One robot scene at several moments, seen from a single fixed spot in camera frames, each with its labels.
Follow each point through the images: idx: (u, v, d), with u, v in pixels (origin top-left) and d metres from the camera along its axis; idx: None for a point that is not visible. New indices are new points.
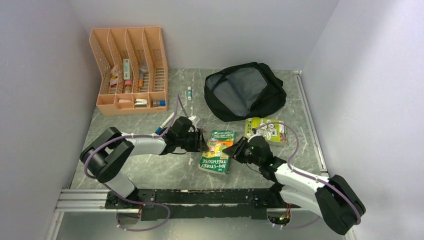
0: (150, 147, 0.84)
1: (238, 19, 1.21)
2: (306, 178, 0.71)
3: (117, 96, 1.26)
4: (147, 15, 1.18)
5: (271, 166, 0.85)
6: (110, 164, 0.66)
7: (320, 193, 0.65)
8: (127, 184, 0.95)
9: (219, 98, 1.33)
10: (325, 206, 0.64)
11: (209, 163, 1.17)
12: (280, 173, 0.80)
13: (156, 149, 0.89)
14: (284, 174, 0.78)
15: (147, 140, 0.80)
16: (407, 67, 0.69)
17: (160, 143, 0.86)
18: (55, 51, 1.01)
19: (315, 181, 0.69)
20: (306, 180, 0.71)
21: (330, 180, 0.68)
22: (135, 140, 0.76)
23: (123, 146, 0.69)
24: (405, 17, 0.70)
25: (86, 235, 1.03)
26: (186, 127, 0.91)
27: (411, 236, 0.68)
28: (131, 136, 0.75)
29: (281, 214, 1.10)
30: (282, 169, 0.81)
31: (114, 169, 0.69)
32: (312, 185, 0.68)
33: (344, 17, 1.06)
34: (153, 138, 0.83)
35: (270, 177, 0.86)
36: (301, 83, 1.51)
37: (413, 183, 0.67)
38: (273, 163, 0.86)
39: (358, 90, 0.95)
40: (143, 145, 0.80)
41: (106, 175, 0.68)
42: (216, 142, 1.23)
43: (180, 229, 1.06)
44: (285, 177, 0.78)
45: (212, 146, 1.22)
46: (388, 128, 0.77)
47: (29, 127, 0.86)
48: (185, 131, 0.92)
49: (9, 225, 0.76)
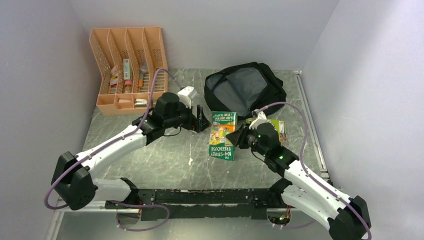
0: (126, 148, 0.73)
1: (237, 19, 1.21)
2: (325, 191, 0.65)
3: (117, 96, 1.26)
4: (147, 15, 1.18)
5: (280, 159, 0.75)
6: (72, 196, 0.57)
7: (340, 214, 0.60)
8: (121, 190, 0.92)
9: (219, 98, 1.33)
10: (342, 227, 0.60)
11: (216, 150, 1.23)
12: (292, 174, 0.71)
13: (137, 145, 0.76)
14: (297, 177, 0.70)
15: (116, 147, 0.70)
16: (407, 67, 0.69)
17: (137, 139, 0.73)
18: (55, 52, 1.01)
19: (335, 198, 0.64)
20: (324, 194, 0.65)
21: (351, 201, 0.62)
22: (98, 156, 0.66)
23: (80, 173, 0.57)
24: (404, 17, 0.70)
25: (86, 235, 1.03)
26: (172, 104, 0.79)
27: (410, 236, 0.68)
28: (90, 157, 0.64)
29: (281, 214, 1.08)
30: (294, 168, 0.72)
31: (84, 195, 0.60)
32: (332, 202, 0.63)
33: (344, 17, 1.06)
34: (123, 138, 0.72)
35: (276, 169, 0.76)
36: (301, 83, 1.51)
37: (412, 183, 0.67)
38: (282, 156, 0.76)
39: (358, 90, 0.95)
40: (115, 153, 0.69)
41: (79, 203, 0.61)
42: (218, 126, 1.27)
43: (180, 229, 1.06)
44: (297, 180, 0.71)
45: (216, 131, 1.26)
46: (388, 128, 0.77)
47: (29, 127, 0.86)
48: (172, 109, 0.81)
49: (9, 225, 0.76)
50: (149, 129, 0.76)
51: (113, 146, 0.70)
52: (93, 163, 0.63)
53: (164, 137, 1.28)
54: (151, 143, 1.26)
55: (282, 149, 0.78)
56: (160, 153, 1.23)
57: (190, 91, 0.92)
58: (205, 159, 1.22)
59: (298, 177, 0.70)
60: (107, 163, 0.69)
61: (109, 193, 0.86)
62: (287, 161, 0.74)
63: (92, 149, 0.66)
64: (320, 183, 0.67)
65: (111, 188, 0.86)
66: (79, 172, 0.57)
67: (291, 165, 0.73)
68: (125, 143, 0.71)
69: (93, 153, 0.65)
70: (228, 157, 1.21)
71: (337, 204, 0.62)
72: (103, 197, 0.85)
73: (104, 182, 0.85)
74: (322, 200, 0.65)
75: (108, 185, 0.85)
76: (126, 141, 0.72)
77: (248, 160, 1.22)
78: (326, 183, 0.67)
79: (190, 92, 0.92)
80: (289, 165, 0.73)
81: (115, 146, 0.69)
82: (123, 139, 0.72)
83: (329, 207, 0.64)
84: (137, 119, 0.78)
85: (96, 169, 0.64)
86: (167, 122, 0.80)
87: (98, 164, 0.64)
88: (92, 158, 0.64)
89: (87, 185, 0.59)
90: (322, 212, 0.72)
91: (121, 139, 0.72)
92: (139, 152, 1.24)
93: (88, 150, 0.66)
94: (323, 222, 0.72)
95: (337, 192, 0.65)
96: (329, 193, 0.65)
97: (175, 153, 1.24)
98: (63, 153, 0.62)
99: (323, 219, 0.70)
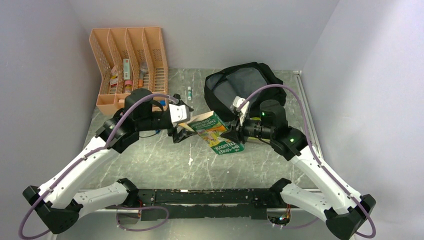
0: (94, 166, 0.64)
1: (237, 19, 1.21)
2: (337, 187, 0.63)
3: (117, 96, 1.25)
4: (147, 15, 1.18)
5: (289, 140, 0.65)
6: (49, 226, 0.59)
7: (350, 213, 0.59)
8: (117, 196, 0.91)
9: (219, 98, 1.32)
10: (349, 225, 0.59)
11: (221, 147, 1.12)
12: (302, 162, 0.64)
13: (110, 158, 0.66)
14: (308, 166, 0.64)
15: (79, 172, 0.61)
16: (407, 67, 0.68)
17: (101, 156, 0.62)
18: (55, 51, 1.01)
19: (346, 195, 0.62)
20: (336, 190, 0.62)
21: (362, 199, 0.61)
22: (60, 187, 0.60)
23: (44, 210, 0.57)
24: (405, 17, 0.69)
25: (86, 235, 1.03)
26: (142, 104, 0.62)
27: (410, 236, 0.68)
28: (51, 190, 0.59)
29: (281, 214, 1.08)
30: (305, 155, 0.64)
31: (64, 221, 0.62)
32: (343, 199, 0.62)
33: (345, 17, 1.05)
34: (84, 159, 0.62)
35: (284, 152, 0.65)
36: (301, 83, 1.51)
37: (413, 183, 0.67)
38: (293, 137, 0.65)
39: (358, 90, 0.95)
40: (81, 177, 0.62)
41: (63, 227, 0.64)
42: (204, 133, 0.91)
43: (180, 229, 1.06)
44: (306, 169, 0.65)
45: (208, 136, 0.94)
46: (388, 128, 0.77)
47: (29, 127, 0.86)
48: (145, 109, 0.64)
49: (9, 225, 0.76)
50: (118, 137, 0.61)
51: (75, 171, 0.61)
52: (55, 197, 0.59)
53: (164, 137, 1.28)
54: (151, 143, 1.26)
55: (289, 130, 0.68)
56: (161, 154, 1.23)
57: (181, 118, 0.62)
58: (205, 160, 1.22)
59: (309, 166, 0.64)
60: (79, 185, 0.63)
61: (102, 201, 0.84)
62: (297, 145, 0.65)
63: (54, 179, 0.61)
64: (332, 177, 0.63)
65: (102, 198, 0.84)
66: (42, 209, 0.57)
67: (302, 150, 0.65)
68: (89, 165, 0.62)
69: (54, 184, 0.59)
70: (238, 148, 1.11)
71: (348, 203, 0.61)
72: (97, 207, 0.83)
73: (92, 194, 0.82)
74: (332, 195, 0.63)
75: (97, 197, 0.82)
76: (89, 161, 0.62)
77: (248, 160, 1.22)
78: (338, 177, 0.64)
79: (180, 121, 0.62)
80: (301, 150, 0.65)
81: (78, 171, 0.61)
82: (85, 159, 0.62)
83: (338, 203, 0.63)
84: (102, 127, 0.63)
85: (69, 195, 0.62)
86: (140, 126, 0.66)
87: (62, 196, 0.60)
88: (54, 191, 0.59)
89: (58, 216, 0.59)
90: (319, 205, 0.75)
91: (83, 160, 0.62)
92: (139, 152, 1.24)
93: (51, 180, 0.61)
94: (319, 214, 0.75)
95: (349, 189, 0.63)
96: (340, 190, 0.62)
97: (175, 153, 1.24)
98: (26, 189, 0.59)
99: (320, 212, 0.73)
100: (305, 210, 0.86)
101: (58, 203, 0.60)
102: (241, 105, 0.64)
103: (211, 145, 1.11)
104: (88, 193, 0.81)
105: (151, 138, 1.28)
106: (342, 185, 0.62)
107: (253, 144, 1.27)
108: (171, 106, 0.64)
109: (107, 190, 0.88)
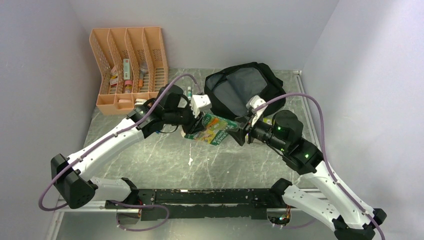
0: (121, 145, 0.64)
1: (237, 18, 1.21)
2: (352, 204, 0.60)
3: (117, 96, 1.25)
4: (147, 15, 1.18)
5: (305, 157, 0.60)
6: (69, 198, 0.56)
7: (366, 230, 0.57)
8: (121, 191, 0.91)
9: (218, 98, 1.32)
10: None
11: (218, 138, 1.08)
12: (317, 179, 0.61)
13: (134, 141, 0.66)
14: (323, 183, 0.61)
15: (108, 146, 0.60)
16: (407, 67, 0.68)
17: (131, 136, 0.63)
18: (55, 51, 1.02)
19: (361, 212, 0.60)
20: (351, 206, 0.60)
21: (375, 214, 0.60)
22: (89, 158, 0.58)
23: (70, 178, 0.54)
24: (405, 17, 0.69)
25: (86, 235, 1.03)
26: (176, 96, 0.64)
27: (410, 235, 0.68)
28: (80, 159, 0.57)
29: (281, 214, 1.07)
30: (321, 172, 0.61)
31: (82, 195, 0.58)
32: (358, 217, 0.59)
33: (345, 17, 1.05)
34: (115, 136, 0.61)
35: (297, 168, 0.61)
36: (301, 83, 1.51)
37: (413, 183, 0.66)
38: (307, 152, 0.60)
39: (358, 90, 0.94)
40: (108, 153, 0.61)
41: (80, 202, 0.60)
42: (202, 133, 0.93)
43: (180, 229, 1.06)
44: (321, 185, 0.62)
45: (204, 134, 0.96)
46: (388, 128, 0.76)
47: (29, 127, 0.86)
48: (175, 102, 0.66)
49: (9, 225, 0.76)
50: (146, 121, 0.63)
51: (105, 146, 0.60)
52: (84, 166, 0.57)
53: (164, 137, 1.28)
54: (151, 143, 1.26)
55: (302, 143, 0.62)
56: (161, 154, 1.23)
57: (206, 104, 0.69)
58: (205, 160, 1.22)
59: (324, 183, 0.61)
60: (103, 161, 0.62)
61: (109, 193, 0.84)
62: (312, 160, 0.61)
63: (84, 150, 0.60)
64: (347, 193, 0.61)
65: (110, 190, 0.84)
66: (69, 177, 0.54)
67: (318, 167, 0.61)
68: (119, 141, 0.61)
69: (83, 154, 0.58)
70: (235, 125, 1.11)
71: (363, 219, 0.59)
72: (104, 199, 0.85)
73: (104, 181, 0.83)
74: (346, 211, 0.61)
75: (109, 184, 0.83)
76: (119, 138, 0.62)
77: (248, 160, 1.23)
78: (353, 194, 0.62)
79: (205, 105, 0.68)
80: (315, 167, 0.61)
81: (108, 146, 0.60)
82: (116, 136, 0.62)
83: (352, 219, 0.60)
84: (133, 111, 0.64)
85: (92, 171, 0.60)
86: (167, 117, 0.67)
87: (90, 167, 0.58)
88: (83, 161, 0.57)
89: (81, 187, 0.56)
90: (326, 214, 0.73)
91: (114, 137, 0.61)
92: (139, 152, 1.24)
93: (80, 151, 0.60)
94: (327, 223, 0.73)
95: (364, 205, 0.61)
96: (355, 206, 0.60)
97: (175, 153, 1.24)
98: (55, 157, 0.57)
99: (328, 220, 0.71)
100: (307, 213, 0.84)
101: (84, 174, 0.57)
102: (259, 108, 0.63)
103: (209, 141, 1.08)
104: (101, 179, 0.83)
105: (151, 138, 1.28)
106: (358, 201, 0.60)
107: (253, 144, 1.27)
108: (195, 95, 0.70)
109: (114, 181, 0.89)
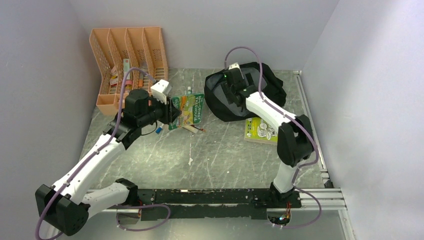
0: (105, 162, 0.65)
1: (237, 18, 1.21)
2: (273, 111, 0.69)
3: (117, 96, 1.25)
4: (147, 15, 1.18)
5: (242, 91, 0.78)
6: (65, 224, 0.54)
7: (282, 125, 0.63)
8: (120, 194, 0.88)
9: (218, 98, 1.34)
10: (283, 138, 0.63)
11: (197, 114, 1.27)
12: (250, 100, 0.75)
13: (117, 155, 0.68)
14: (253, 102, 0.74)
15: (92, 164, 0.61)
16: (408, 67, 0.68)
17: (113, 149, 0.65)
18: (55, 51, 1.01)
19: (282, 116, 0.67)
20: (274, 114, 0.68)
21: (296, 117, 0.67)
22: (76, 180, 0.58)
23: (63, 204, 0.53)
24: (405, 17, 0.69)
25: (86, 235, 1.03)
26: (142, 101, 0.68)
27: (410, 235, 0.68)
28: (68, 184, 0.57)
29: (281, 214, 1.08)
30: (253, 97, 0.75)
31: (77, 219, 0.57)
32: (278, 119, 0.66)
33: (344, 17, 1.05)
34: (97, 152, 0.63)
35: (239, 101, 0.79)
36: (301, 83, 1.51)
37: (414, 183, 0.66)
38: (246, 89, 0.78)
39: (358, 90, 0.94)
40: (95, 171, 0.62)
41: (76, 227, 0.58)
42: (180, 116, 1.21)
43: (180, 229, 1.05)
44: (254, 107, 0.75)
45: (184, 117, 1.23)
46: (388, 128, 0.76)
47: (28, 126, 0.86)
48: (144, 106, 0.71)
49: (9, 224, 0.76)
50: (124, 132, 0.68)
51: (89, 165, 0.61)
52: (73, 189, 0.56)
53: (164, 137, 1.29)
54: (151, 143, 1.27)
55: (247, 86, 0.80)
56: (161, 154, 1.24)
57: (165, 85, 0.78)
58: (205, 160, 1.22)
59: (255, 103, 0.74)
60: (91, 180, 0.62)
61: (106, 202, 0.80)
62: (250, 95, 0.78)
63: (68, 175, 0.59)
64: (271, 106, 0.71)
65: (107, 196, 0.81)
66: (60, 203, 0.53)
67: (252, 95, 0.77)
68: (102, 157, 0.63)
69: (70, 178, 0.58)
70: (200, 96, 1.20)
71: (281, 120, 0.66)
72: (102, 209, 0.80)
73: (96, 195, 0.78)
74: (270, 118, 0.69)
75: (103, 196, 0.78)
76: (102, 154, 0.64)
77: (248, 160, 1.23)
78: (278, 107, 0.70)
79: (165, 88, 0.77)
80: (250, 94, 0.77)
81: (92, 163, 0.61)
82: (98, 153, 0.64)
83: (275, 124, 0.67)
84: (108, 126, 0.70)
85: (83, 192, 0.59)
86: (142, 122, 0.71)
87: (79, 189, 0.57)
88: (70, 185, 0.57)
89: (75, 211, 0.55)
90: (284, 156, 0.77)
91: (96, 154, 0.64)
92: (139, 152, 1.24)
93: (64, 176, 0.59)
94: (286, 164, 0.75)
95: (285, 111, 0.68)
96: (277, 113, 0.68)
97: (175, 153, 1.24)
98: (38, 189, 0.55)
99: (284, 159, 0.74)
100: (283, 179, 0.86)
101: (75, 197, 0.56)
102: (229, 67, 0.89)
103: (193, 121, 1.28)
104: (92, 194, 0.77)
105: (151, 138, 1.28)
106: (279, 109, 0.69)
107: (253, 144, 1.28)
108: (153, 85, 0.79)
109: (109, 189, 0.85)
